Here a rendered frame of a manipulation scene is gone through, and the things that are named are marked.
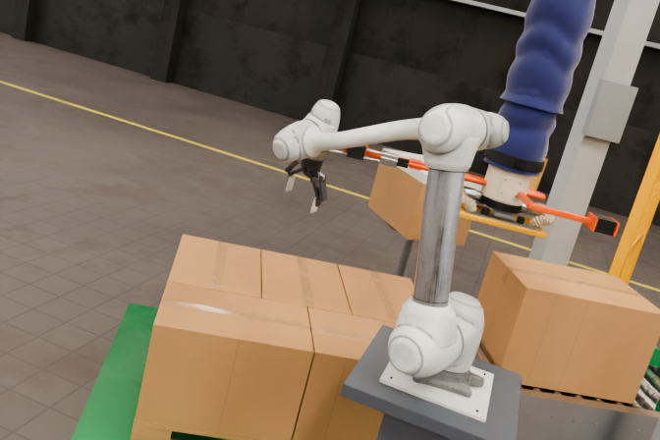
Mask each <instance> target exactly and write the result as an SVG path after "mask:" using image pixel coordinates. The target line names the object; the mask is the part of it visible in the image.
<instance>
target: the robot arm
mask: <svg viewBox="0 0 660 440"><path fill-rule="evenodd" d="M339 123H340V107H339V106H338V105H337V104H336V103H335V102H333V101H331V100H327V99H320V100H319V101H317V103H316V104H315V105H314V106H313V107H312V109H311V112H310V113H308V114H307V116H306V117H305V118H304V119H303V120H301V121H298V122H295V123H293V124H291V125H289V126H288V127H286V128H284V129H283V130H281V131H280V132H279V133H278V134H277V135H276V137H275V138H274V139H273V151H274V153H275V155H276V156H277V157H278V158H279V159H280V160H282V161H287V162H291V161H293V162H292V163H291V164H290V165H289V166H288V167H287V168H286V169H285V172H287V173H288V178H287V183H288V184H287V186H286V190H285V192H289V191H291V190H292V188H293V185H294V181H295V178H296V175H295V174H297V173H299V172H301V171H303V173H304V174H305V175H306V176H307V177H308V178H310V181H311V182H312V185H313V189H314V192H315V196H316V198H315V199H314V201H313V204H312V207H311V210H310V213H313V212H316V211H317V208H318V206H320V204H321V202H322V201H325V200H327V190H326V174H324V175H323V174H321V173H320V168H321V167H322V164H323V161H324V159H325V158H326V157H327V155H328V152H329V150H337V149H344V148H351V147H357V146H364V145H370V144H376V143H382V142H389V141H396V140H404V139H417V140H419V141H420V143H421V146H422V153H423V160H424V163H425V166H426V167H428V175H427V183H426V191H425V199H424V206H423V214H422V222H421V231H420V239H419V247H418V255H417V263H416V270H415V278H414V286H413V294H412V297H410V298H409V299H407V300H406V301H405V302H404V303H403V305H402V308H401V311H400V314H399V317H398V320H397V323H396V325H395V328H394V330H393V332H392V333H391V335H390V338H389V341H388V357H389V360H390V362H391V363H392V365H393V366H394V367H395V368H396V369H397V370H398V371H400V372H403V373H405V374H406V375H409V376H412V381H414V382H415V383H419V384H425V385H429V386H432V387H436V388H439V389H442V390H446V391H449V392H453V393H456V394H459V395H461V396H464V397H466V398H470V397H471V394H472V391H471V390H470V388H469V385H470V386H478V387H482V386H483V385H484V382H483V381H484V378H483V377H481V376H479V375H477V374H475V373H472V372H470V367H471V364H472V362H473V360H474V358H475V355H476V352H477V350H478V347H479V343H480V340H481V337H482V333H483V329H484V312H483V308H482V306H481V304H480V302H479V301H478V300H477V299H475V298H474V297H472V296H469V295H467V294H464V293H460V292H452V293H450V287H451V280H452V272H453V264H454V257H455V249H456V241H457V234H458V227H459V219H460V212H461V204H462V196H463V189H464V181H465V173H466V172H467V171H468V169H469V168H470V166H471V163H472V161H473V158H474V155H475V153H476V152H477V151H478V150H483V149H491V148H495V147H498V146H500V145H502V144H504V143H505V142H506V141H507V139H508V137H509V123H508V121H507V120H506V119H505V118H504V117H502V116H500V115H498V114H495V113H492V112H486V111H483V110H480V109H477V108H473V107H470V106H468V105H464V104H457V103H447V104H441V105H438V106H435V107H433V108H432V109H430V110H429V111H427V112H426V113H425V114H424V115H423V117H422V118H416V119H408V120H401V121H395V122H389V123H384V124H379V125H374V126H369V127H364V128H359V129H354V130H349V131H343V132H338V133H337V131H338V128H339ZM300 162H301V164H302V167H301V168H300V169H298V170H295V171H292V169H294V168H295V167H296V166H297V165H298V164H299V163H300ZM314 177H316V178H315V179H313V178H314Z"/></svg>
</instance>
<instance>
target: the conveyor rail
mask: <svg viewBox="0 0 660 440"><path fill-rule="evenodd" d="M659 417H660V412H655V411H649V410H644V409H638V408H632V407H626V406H620V405H615V404H609V403H603V402H597V401H591V400H587V399H581V398H575V397H569V396H563V395H558V394H552V393H546V392H540V391H534V390H529V389H524V388H521V396H520V408H519V419H518V430H517V440H650V439H651V437H652V434H653V432H654V429H655V427H656V424H657V422H658V420H659Z"/></svg>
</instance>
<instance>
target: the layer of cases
mask: <svg viewBox="0 0 660 440"><path fill-rule="evenodd" d="M412 296H413V282H412V280H411V279H410V278H406V277H400V276H395V275H390V274H385V273H380V272H375V271H370V270H364V269H359V268H354V267H350V266H345V265H340V264H338V265H337V264H335V263H329V262H324V261H319V260H314V259H309V258H304V257H299V256H293V255H288V254H284V253H279V252H274V251H269V250H264V249H262V250H261V253H260V249H258V248H253V247H244V246H239V245H234V244H229V243H223V242H218V241H213V240H208V239H204V238H199V237H194V236H188V235H182V238H181V241H180V245H179V248H178V251H177V254H176V257H175V260H174V263H173V266H172V269H171V272H170V275H169V278H168V282H167V285H166V288H165V291H164V294H163V297H162V300H161V303H160V306H159V308H158V311H157V314H156V317H155V320H154V324H153V328H152V333H151V338H150V343H149V348H148V353H147V358H146V364H145V369H144V374H143V378H142V383H141V388H140V393H139V398H138V403H137V412H136V417H135V420H141V421H148V422H154V423H161V424H168V425H174V426H181V427H187V428H193V429H200V430H207V431H213V432H220V433H227V434H233V435H240V436H246V437H252V438H259V439H266V440H291V439H292V440H376V439H377V435H378V432H379V429H380V425H381V422H382V418H383V415H384V412H380V411H377V410H375V409H372V408H370V407H367V406H365V405H362V404H360V403H357V402H355V401H352V400H350V399H347V398H345V397H342V396H341V395H340V394H341V391H342V387H343V384H344V382H345V381H346V379H347V378H348V376H349V375H350V373H351V372H352V370H353V369H354V367H355V366H356V364H357V363H358V361H359V359H360V358H361V356H362V355H363V353H364V352H365V350H366V349H367V347H368V346H369V344H370V343H371V341H372V340H373V338H374V337H375V335H376V334H377V332H378V331H379V329H380V328H381V326H382V325H386V326H389V327H392V328H395V325H396V323H397V320H398V317H399V314H400V311H401V308H402V305H403V303H404V302H405V301H406V300H407V299H409V298H410V297H412Z"/></svg>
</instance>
